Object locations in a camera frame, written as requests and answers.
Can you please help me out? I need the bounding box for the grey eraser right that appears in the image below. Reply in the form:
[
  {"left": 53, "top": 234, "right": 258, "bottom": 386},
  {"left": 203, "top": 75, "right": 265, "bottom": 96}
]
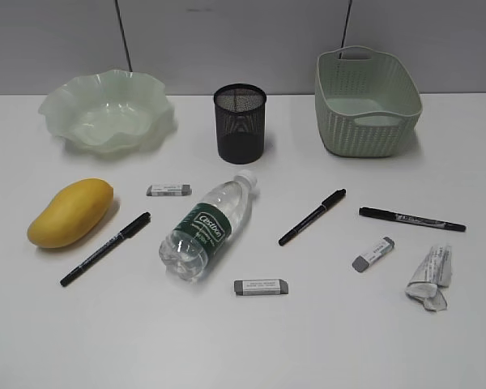
[{"left": 352, "top": 237, "right": 394, "bottom": 273}]

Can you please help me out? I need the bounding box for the yellow mango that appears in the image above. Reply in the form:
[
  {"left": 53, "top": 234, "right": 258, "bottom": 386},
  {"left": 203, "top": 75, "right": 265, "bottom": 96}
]
[{"left": 27, "top": 178, "right": 113, "bottom": 249}]

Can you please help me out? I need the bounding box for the black cable left wall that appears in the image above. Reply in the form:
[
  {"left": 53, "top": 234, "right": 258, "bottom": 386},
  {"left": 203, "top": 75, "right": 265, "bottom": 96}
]
[{"left": 114, "top": 0, "right": 134, "bottom": 71}]

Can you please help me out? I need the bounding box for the black marker pen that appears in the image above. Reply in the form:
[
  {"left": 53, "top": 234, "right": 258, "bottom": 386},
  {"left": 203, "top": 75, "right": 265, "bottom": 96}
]
[
  {"left": 359, "top": 207, "right": 467, "bottom": 233},
  {"left": 59, "top": 212, "right": 151, "bottom": 287},
  {"left": 278, "top": 189, "right": 347, "bottom": 246}
]

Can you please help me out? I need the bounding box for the black cable right wall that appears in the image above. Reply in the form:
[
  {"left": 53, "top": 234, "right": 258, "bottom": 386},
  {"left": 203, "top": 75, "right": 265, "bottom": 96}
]
[{"left": 339, "top": 0, "right": 354, "bottom": 49}]

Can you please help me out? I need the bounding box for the grey eraser upper left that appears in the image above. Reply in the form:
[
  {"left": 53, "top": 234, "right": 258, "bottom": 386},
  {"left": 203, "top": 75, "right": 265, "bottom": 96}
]
[{"left": 146, "top": 184, "right": 192, "bottom": 197}]

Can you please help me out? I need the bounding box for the green plastic woven basket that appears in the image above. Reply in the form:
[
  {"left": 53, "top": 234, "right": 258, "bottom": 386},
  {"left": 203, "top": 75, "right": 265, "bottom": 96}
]
[{"left": 315, "top": 45, "right": 423, "bottom": 158}]

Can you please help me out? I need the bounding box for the grey eraser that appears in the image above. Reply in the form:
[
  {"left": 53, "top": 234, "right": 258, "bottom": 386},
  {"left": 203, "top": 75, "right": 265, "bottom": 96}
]
[
  {"left": 233, "top": 279, "right": 289, "bottom": 296},
  {"left": 352, "top": 237, "right": 394, "bottom": 273},
  {"left": 146, "top": 184, "right": 192, "bottom": 197}
]

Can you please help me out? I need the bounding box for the black mesh pen holder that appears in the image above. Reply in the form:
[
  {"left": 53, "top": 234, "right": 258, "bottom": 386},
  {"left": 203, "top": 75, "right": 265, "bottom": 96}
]
[{"left": 213, "top": 83, "right": 266, "bottom": 165}]

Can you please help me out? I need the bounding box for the pale green wavy plate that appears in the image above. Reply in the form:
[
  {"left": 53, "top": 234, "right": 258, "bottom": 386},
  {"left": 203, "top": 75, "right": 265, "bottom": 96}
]
[{"left": 38, "top": 70, "right": 177, "bottom": 156}]

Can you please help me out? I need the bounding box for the black cable wall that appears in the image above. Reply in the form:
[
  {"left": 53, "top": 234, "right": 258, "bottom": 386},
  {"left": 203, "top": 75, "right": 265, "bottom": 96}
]
[
  {"left": 114, "top": 0, "right": 134, "bottom": 71},
  {"left": 339, "top": 0, "right": 354, "bottom": 49}
]

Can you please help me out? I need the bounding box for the clear water bottle green label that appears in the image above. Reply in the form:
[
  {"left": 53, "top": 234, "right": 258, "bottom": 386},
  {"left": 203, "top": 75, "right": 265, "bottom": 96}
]
[{"left": 159, "top": 169, "right": 258, "bottom": 281}]

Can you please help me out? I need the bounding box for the grey eraser bottom middle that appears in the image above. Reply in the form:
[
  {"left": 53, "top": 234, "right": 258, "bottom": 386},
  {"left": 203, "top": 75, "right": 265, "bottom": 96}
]
[{"left": 233, "top": 279, "right": 289, "bottom": 296}]

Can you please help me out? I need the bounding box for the waste paper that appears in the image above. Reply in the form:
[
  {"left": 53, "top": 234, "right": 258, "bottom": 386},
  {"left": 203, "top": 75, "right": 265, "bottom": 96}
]
[{"left": 405, "top": 244, "right": 452, "bottom": 312}]

